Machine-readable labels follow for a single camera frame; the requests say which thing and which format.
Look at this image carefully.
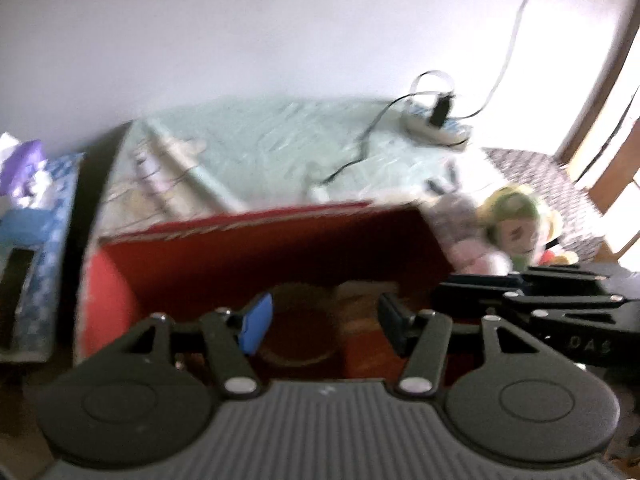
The dark bed frame rail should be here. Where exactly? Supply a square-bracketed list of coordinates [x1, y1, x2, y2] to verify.
[62, 122, 133, 311]

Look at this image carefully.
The green plush doll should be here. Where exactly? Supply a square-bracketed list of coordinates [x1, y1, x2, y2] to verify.
[475, 185, 563, 271]

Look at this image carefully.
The patterned chair cushion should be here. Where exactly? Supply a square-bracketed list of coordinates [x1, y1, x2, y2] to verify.
[482, 147, 608, 261]

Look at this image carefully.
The pale green bed mat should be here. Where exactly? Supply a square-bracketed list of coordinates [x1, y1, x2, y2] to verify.
[107, 97, 481, 221]

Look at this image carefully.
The black charger plug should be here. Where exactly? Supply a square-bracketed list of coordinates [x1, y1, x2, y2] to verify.
[431, 92, 456, 126]

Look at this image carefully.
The blue tissue box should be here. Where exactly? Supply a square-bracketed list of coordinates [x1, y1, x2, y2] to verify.
[0, 152, 83, 361]

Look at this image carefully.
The black charger cable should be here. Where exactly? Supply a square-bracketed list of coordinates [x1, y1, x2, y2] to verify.
[320, 71, 453, 186]

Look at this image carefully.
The brown wooden door frame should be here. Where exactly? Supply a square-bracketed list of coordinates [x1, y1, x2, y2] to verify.
[555, 0, 640, 166]

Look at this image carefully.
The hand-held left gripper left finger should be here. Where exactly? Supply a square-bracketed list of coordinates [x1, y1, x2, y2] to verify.
[117, 292, 275, 401]

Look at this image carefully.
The red cardboard box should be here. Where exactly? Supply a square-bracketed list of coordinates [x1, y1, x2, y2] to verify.
[74, 200, 468, 381]

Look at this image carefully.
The power strip cord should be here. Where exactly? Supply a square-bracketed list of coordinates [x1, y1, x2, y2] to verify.
[452, 0, 548, 121]

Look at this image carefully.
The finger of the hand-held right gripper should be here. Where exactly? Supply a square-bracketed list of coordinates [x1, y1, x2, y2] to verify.
[432, 265, 608, 317]
[502, 291, 628, 336]

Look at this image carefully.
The purple white plastic bag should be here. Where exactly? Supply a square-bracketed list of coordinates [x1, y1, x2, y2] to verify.
[0, 132, 48, 208]

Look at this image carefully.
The white power strip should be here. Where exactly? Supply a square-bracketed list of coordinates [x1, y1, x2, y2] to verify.
[402, 105, 473, 150]

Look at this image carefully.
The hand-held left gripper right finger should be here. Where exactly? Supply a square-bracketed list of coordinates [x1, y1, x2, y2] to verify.
[377, 292, 543, 403]

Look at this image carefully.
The wooden chair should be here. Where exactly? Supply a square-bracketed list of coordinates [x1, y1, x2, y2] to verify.
[575, 110, 640, 261]

